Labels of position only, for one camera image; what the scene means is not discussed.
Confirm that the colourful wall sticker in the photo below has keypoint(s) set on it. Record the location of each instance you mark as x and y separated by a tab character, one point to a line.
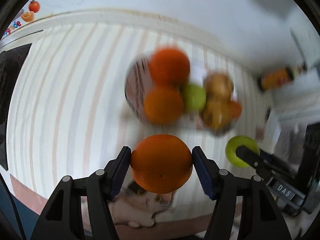
33	6

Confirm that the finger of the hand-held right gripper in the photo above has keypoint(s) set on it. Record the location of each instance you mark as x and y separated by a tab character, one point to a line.
250	156

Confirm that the brown apple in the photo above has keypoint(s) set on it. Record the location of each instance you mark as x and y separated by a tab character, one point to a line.
220	86

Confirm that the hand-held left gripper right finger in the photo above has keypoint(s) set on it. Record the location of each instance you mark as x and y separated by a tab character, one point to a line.
203	175

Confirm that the large orange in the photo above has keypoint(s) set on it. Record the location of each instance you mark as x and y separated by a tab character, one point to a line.
170	65

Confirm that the brown pear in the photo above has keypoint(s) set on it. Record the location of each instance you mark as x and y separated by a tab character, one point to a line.
216	115

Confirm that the blue kitchen cabinet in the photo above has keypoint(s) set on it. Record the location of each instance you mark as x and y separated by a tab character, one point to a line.
22	217

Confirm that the oval floral ceramic plate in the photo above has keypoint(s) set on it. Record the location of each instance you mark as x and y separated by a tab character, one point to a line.
132	85

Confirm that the striped cat print tablecloth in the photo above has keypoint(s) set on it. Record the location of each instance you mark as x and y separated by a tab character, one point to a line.
75	92

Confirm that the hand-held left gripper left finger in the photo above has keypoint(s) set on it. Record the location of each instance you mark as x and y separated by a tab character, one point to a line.
120	172

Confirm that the green apple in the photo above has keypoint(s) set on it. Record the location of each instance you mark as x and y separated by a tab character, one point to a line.
233	146
195	97

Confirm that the dark sauce bottle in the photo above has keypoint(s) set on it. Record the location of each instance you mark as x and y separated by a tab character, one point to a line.
277	78

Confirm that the red-brown round fruit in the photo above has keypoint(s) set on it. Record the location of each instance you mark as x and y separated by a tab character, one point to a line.
237	108

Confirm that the black gas stove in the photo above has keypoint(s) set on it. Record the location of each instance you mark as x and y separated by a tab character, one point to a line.
10	85

